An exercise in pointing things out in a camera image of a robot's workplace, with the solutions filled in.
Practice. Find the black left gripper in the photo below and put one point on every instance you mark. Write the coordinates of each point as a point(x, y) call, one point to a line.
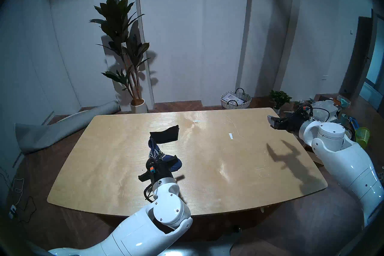
point(163, 172)

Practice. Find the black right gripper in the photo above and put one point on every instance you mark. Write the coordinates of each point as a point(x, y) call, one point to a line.
point(291, 124)

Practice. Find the blue beige-striped ankle sock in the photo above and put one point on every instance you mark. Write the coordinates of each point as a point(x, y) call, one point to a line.
point(175, 164)

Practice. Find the black ankle sock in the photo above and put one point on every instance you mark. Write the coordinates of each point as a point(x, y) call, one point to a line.
point(166, 135)

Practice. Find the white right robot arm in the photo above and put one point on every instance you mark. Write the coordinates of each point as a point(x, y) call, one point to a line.
point(345, 162)

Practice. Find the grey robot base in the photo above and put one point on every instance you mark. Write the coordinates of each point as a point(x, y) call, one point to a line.
point(204, 248)

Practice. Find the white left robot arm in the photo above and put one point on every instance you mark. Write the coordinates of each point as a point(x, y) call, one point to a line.
point(168, 213)

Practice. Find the small bushy potted plant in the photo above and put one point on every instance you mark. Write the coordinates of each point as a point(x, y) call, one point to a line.
point(280, 97)

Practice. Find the magazine in basket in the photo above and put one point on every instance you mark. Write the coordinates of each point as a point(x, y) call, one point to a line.
point(234, 98)

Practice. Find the white plant pot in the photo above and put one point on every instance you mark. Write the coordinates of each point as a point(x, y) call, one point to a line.
point(138, 107)

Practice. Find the clear crumpled plastic bag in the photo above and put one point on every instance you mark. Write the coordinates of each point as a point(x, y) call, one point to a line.
point(330, 104)

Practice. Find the teal cup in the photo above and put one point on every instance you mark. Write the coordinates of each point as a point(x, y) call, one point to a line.
point(343, 119)

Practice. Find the blue flat box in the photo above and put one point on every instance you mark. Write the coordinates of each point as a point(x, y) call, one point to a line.
point(354, 123)

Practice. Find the green plastic mesh basket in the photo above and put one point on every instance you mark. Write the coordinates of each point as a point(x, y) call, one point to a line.
point(362, 137)

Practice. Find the dark wooden door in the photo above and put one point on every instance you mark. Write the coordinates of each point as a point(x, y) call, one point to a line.
point(357, 57)

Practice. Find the rolled grey carpet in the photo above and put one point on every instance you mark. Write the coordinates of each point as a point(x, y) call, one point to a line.
point(42, 135)

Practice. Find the tall dark-leaved plant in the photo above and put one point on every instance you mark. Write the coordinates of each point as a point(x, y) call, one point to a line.
point(115, 18)

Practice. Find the white power strip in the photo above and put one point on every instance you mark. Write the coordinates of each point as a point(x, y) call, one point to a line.
point(11, 212)

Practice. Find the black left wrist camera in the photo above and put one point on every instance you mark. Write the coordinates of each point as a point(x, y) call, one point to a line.
point(147, 176)

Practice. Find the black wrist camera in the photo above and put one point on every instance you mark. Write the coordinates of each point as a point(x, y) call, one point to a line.
point(303, 111)
point(147, 176)

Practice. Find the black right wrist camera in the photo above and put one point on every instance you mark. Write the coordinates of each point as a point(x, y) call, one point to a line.
point(303, 111)

